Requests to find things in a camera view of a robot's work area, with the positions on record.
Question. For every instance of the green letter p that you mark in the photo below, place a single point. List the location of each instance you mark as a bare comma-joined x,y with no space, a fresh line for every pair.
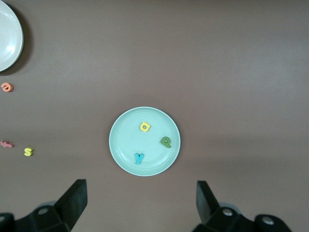
168,145

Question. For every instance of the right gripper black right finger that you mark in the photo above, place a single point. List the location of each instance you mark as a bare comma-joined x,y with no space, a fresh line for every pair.
205,203

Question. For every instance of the pink letter f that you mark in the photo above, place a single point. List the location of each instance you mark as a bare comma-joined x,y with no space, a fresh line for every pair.
7,145

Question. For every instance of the orange letter e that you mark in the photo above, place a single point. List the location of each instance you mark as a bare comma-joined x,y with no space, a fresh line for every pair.
10,89

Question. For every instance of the teal letter y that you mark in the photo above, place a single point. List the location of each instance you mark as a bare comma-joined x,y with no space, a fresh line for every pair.
138,159

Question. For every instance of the green plate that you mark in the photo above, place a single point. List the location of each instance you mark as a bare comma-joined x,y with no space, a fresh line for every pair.
130,135

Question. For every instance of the yellow letter s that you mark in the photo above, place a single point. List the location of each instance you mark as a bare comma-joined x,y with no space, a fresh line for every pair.
28,152

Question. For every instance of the beige plate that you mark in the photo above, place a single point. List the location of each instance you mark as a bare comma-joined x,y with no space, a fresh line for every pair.
9,36

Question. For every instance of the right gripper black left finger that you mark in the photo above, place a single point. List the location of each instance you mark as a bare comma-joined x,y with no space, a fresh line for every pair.
74,200

